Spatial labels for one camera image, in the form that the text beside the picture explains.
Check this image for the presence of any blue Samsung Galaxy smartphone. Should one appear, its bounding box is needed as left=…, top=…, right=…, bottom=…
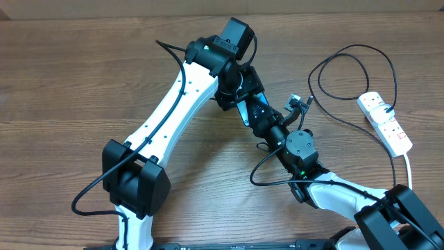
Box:
left=237, top=92, right=268, bottom=127

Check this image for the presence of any black USB charging cable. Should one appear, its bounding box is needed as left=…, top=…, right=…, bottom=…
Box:
left=301, top=44, right=398, bottom=188

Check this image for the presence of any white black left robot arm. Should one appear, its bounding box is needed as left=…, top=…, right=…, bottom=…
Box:
left=102, top=18, right=267, bottom=249

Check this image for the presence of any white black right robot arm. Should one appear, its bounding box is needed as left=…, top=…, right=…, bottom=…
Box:
left=238, top=94, right=443, bottom=249

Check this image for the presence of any white USB charger plug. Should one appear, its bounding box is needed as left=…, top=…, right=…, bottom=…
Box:
left=368, top=104, right=395, bottom=126

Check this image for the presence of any white power strip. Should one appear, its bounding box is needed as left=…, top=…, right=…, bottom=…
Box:
left=357, top=92, right=413, bottom=157

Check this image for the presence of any brown cardboard box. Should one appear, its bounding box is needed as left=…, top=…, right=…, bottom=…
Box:
left=1, top=0, right=443, bottom=20

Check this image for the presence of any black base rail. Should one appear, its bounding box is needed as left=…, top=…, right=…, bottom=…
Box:
left=83, top=238, right=348, bottom=250

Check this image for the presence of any white power strip cord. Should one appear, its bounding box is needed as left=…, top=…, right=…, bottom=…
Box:
left=402, top=153, right=413, bottom=190

